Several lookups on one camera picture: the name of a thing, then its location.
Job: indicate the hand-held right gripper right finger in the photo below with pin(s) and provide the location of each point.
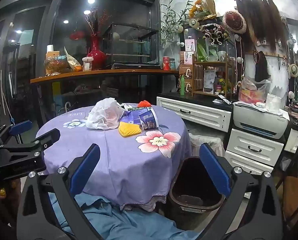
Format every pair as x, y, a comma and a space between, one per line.
215, 170

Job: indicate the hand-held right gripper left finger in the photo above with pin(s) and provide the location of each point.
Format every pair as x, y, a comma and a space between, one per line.
85, 170

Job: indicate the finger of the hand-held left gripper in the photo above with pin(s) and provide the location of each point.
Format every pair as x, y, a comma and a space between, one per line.
48, 136
20, 128

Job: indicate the dark trash bin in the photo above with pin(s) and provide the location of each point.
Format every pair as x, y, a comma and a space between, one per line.
189, 202

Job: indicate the white plastic bag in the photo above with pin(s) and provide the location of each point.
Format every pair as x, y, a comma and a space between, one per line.
101, 115

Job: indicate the yellow foam fruit net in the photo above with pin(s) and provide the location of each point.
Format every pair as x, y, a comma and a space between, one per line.
129, 130

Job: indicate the purple snack package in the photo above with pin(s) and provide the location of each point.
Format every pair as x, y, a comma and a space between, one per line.
131, 118

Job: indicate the green snack packet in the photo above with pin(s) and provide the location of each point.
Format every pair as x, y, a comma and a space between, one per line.
132, 109

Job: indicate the orange foam fruit net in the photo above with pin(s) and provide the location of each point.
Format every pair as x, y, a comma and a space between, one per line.
144, 104

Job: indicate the bin lined with pale bag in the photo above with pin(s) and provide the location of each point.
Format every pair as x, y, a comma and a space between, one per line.
206, 142

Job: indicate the purple floral tablecloth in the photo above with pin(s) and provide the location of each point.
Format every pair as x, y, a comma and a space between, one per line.
114, 160

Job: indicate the wide white drawer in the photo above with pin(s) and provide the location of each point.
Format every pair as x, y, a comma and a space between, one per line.
201, 116

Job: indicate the person's blue clothing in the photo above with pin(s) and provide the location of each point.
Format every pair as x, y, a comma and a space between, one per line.
119, 220

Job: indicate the white printer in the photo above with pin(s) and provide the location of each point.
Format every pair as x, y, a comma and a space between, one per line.
259, 120

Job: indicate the white tube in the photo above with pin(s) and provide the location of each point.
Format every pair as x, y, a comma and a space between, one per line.
224, 99

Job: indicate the black vanity countertop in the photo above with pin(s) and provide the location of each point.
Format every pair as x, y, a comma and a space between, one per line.
189, 99

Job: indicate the orange tissue box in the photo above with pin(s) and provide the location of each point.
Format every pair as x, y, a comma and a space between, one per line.
54, 54

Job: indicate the clear plastic jar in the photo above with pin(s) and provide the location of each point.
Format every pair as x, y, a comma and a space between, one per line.
87, 64

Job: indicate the black chair brown seat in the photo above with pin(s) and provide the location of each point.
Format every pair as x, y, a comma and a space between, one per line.
296, 187

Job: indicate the white desk drawer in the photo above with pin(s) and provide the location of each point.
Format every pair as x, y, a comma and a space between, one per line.
295, 141

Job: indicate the colourful filled plastic bag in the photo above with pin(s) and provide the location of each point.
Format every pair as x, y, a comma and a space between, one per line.
251, 92

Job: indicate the small colourful bottles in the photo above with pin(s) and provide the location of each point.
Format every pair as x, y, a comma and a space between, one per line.
222, 83

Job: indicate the wooden counter shelf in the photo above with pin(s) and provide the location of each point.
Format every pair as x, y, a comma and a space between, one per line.
109, 73

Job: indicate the brown printed box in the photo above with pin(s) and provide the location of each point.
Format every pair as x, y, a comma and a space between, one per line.
188, 87
185, 73

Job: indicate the white plastic tub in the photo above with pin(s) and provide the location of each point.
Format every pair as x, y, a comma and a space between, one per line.
273, 102

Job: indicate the printed paper packet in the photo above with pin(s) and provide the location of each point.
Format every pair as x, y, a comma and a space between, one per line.
209, 81

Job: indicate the green bottle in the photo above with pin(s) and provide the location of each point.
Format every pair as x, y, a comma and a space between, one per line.
182, 86

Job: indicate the red vase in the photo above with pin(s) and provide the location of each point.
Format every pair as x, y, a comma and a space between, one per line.
96, 57

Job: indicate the wooden shelf rack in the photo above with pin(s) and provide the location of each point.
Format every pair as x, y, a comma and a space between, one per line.
194, 80

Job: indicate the red hanging ornament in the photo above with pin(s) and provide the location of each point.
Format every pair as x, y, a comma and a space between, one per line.
77, 35

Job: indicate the clear glass cup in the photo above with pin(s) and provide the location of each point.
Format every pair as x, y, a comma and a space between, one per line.
211, 58

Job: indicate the blue glass jar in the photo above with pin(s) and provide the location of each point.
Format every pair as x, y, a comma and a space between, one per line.
172, 65

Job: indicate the black hanging wig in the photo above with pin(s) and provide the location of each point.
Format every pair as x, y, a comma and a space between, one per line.
261, 66

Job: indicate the red tin can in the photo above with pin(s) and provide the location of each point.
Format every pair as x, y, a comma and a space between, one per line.
166, 63

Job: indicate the glass display case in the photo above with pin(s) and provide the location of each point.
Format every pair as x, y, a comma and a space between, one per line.
129, 50

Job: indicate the dried red branches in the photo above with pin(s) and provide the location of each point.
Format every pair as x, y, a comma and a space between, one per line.
95, 22

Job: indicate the cream round hat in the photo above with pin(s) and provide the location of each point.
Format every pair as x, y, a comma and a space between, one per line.
293, 71

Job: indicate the pink photo card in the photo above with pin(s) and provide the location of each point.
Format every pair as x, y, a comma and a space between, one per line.
190, 45

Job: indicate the embroidered costume headdress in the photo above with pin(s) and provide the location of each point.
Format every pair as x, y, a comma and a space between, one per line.
215, 33

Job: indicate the red round hat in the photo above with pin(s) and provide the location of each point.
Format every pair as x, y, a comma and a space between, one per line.
234, 22

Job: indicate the hanging brown hair extensions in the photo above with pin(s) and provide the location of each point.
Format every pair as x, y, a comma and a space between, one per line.
259, 22

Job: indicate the green leafy branches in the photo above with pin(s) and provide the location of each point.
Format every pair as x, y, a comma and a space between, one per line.
170, 22

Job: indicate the sunflower bouquet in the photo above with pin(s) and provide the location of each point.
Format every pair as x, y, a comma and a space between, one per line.
201, 8

